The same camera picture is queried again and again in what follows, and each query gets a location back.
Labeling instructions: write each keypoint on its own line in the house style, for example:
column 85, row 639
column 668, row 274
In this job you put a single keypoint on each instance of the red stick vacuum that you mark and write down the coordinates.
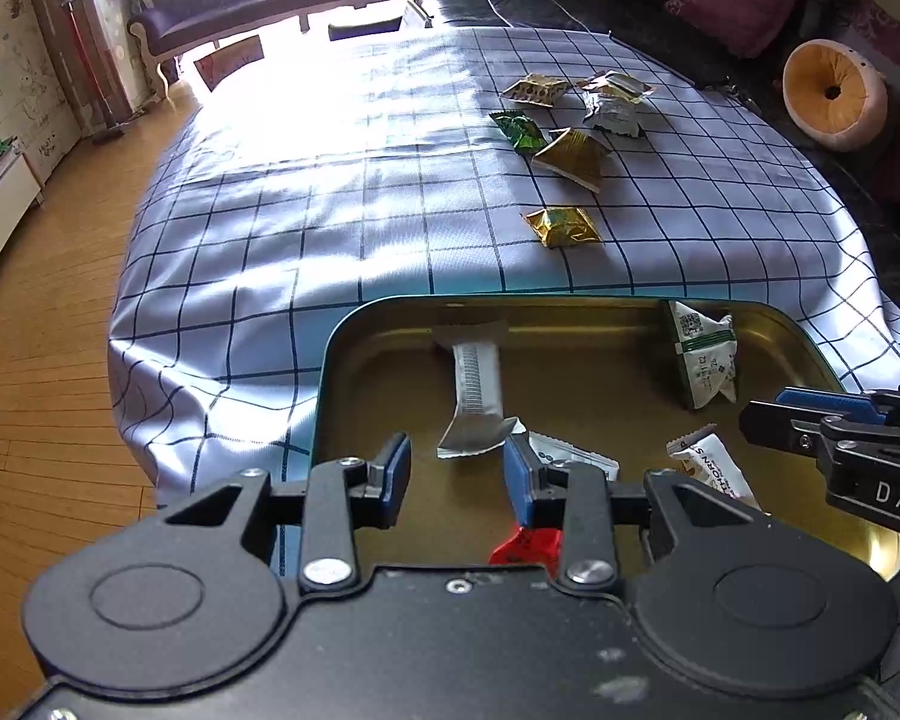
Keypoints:
column 82, row 37

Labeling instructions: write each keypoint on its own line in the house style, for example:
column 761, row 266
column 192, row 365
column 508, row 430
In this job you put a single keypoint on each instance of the low white cabinet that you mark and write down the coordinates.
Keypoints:
column 0, row 225

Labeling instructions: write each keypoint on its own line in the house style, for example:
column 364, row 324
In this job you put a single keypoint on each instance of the purple chaise lounge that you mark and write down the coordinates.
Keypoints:
column 270, row 4

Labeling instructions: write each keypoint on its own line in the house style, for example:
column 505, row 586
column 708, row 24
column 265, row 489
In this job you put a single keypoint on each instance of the long silver stick pouch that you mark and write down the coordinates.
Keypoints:
column 476, row 382

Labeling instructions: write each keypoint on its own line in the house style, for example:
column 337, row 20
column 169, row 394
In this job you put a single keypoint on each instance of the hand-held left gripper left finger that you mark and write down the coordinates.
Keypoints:
column 399, row 476

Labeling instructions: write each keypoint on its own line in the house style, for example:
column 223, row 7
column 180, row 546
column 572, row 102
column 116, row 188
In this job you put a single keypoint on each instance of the blue checked tablecloth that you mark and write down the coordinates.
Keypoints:
column 345, row 202

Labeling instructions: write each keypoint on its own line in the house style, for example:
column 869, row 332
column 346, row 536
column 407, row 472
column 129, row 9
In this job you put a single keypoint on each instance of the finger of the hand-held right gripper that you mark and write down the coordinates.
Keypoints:
column 832, row 403
column 784, row 427

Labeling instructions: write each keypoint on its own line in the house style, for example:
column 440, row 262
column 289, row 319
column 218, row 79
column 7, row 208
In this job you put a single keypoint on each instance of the silver white snack packet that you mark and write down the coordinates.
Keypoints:
column 615, row 116

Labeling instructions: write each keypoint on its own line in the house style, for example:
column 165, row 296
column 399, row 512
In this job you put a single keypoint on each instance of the white green-print snack packet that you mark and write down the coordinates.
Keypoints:
column 701, row 360

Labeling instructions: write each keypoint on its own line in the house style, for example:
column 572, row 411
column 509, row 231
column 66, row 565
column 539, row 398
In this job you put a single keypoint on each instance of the red snack packet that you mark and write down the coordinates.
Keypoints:
column 529, row 546

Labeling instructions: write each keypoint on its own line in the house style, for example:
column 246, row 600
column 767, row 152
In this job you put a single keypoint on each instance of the gold metal tray teal rim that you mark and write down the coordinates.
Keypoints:
column 607, row 390

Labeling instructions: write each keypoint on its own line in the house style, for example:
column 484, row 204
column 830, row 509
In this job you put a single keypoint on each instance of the gold square snack packet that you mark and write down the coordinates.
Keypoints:
column 564, row 227

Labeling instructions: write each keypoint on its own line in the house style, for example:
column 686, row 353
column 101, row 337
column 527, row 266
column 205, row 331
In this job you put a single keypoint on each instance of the white cartoon print cabinet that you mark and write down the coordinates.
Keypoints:
column 15, row 75

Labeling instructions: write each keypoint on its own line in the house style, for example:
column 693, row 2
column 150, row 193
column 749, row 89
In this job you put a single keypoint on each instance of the brown bag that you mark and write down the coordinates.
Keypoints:
column 229, row 60

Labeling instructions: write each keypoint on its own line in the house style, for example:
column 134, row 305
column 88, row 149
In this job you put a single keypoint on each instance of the clear gold snack packet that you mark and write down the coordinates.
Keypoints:
column 619, row 84

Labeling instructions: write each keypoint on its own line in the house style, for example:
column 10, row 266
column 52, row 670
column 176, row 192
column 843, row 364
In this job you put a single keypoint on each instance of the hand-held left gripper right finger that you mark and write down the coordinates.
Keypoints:
column 516, row 480

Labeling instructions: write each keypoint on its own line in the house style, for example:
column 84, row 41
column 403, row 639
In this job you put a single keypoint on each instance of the white bar snack packet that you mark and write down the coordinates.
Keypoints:
column 709, row 457

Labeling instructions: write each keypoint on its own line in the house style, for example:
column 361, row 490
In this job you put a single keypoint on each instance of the yellow green snack packet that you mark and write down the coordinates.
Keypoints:
column 574, row 157

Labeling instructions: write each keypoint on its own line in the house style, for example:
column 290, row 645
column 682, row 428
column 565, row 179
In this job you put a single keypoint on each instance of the round yellow plush cushion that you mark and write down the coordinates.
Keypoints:
column 810, row 90

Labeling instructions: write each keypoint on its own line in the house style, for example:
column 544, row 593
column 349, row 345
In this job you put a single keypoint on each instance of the gold dotted snack packet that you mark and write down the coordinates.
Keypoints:
column 534, row 90

